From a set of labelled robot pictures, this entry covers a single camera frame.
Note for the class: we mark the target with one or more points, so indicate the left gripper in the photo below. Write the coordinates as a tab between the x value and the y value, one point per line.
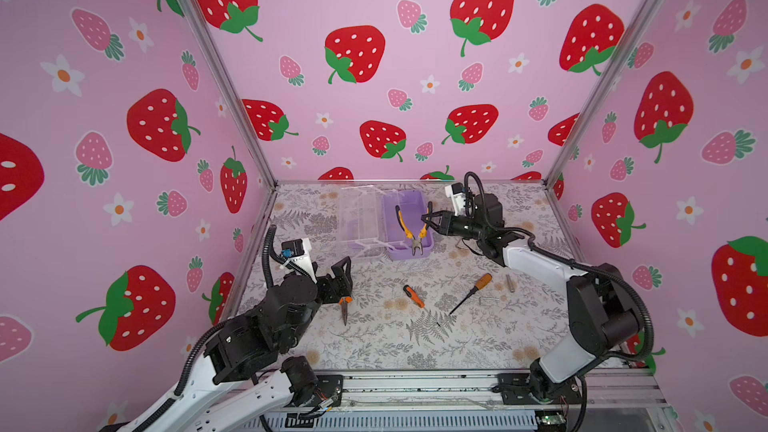
325	285

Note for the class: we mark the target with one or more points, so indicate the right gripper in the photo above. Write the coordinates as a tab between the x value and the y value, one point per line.
445	222

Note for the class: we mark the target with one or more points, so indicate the orange needle-nose pliers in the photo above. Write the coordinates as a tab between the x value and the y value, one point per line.
344	307

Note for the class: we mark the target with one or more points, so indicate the purple plastic tool box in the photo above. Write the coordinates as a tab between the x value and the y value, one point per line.
374	224

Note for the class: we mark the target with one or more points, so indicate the small orange black tool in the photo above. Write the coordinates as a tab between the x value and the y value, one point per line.
413	296

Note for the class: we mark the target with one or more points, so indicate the orange handle screwdriver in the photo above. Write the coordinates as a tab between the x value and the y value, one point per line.
481	283

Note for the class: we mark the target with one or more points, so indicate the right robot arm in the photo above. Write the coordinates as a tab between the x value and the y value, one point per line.
607	318

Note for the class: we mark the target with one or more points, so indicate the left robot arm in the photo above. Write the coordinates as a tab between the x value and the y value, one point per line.
241	369

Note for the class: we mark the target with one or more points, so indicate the small metal bit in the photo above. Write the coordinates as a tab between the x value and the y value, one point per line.
510	284

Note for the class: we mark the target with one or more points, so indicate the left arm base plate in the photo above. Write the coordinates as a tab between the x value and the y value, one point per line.
324	391

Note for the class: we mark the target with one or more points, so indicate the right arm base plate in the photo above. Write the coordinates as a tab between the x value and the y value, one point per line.
523	389

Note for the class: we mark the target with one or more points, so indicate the aluminium frame rail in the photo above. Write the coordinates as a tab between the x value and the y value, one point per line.
612	400

